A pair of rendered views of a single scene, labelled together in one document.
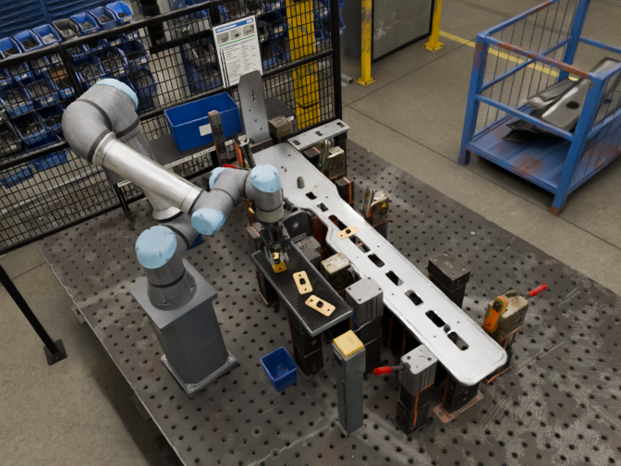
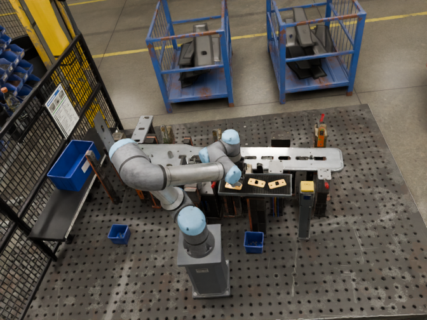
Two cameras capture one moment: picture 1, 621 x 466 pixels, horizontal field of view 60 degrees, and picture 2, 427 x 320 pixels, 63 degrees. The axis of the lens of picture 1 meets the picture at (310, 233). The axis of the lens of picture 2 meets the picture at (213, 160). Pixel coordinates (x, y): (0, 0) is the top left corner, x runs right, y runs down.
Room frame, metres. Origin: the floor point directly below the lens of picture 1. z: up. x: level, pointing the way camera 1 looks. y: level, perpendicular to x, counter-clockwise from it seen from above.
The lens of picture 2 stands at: (0.41, 0.97, 2.58)
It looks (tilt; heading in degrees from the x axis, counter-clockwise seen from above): 46 degrees down; 315
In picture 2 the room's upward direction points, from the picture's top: 12 degrees counter-clockwise
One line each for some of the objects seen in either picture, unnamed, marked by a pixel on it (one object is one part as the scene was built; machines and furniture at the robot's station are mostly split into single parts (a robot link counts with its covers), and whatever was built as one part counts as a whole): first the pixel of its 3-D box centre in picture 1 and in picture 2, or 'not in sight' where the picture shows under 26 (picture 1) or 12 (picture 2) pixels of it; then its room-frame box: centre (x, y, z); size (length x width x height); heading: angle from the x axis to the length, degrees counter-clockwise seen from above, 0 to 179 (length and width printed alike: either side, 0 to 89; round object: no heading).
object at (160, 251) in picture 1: (160, 252); (192, 223); (1.15, 0.45, 1.27); 0.13 x 0.12 x 0.14; 158
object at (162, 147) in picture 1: (200, 138); (79, 176); (2.14, 0.46, 1.01); 0.90 x 0.22 x 0.03; 118
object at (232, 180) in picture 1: (230, 186); (214, 155); (1.16, 0.21, 1.48); 0.11 x 0.11 x 0.08; 68
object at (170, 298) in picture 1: (169, 281); (197, 238); (1.14, 0.45, 1.15); 0.15 x 0.15 x 0.10
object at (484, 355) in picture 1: (353, 235); (226, 157); (1.42, -0.16, 1.00); 1.38 x 0.22 x 0.02; 28
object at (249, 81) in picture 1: (254, 108); (106, 136); (2.09, 0.19, 1.17); 0.12 x 0.01 x 0.34; 118
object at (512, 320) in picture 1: (498, 337); (318, 150); (1.00, -0.58, 0.88); 0.15 x 0.11 x 0.36; 118
